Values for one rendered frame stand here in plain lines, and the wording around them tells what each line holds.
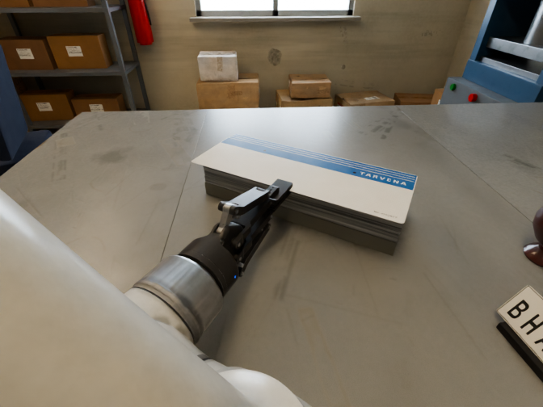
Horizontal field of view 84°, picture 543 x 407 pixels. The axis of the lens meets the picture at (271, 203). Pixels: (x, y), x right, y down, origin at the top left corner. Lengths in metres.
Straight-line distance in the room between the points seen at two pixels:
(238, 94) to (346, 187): 2.61
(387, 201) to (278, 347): 0.28
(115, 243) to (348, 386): 0.44
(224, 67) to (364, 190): 2.65
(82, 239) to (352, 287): 0.48
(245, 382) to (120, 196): 0.58
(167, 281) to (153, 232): 0.29
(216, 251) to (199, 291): 0.05
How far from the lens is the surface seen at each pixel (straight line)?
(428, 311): 0.51
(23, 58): 3.64
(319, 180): 0.55
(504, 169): 0.96
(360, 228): 0.55
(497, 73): 2.44
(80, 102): 3.57
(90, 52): 3.38
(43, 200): 0.81
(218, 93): 3.09
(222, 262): 0.36
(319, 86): 3.15
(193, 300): 0.33
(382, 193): 0.54
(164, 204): 0.68
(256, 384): 0.22
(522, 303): 0.53
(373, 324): 0.47
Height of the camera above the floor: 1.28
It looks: 36 degrees down
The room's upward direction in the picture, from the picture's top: straight up
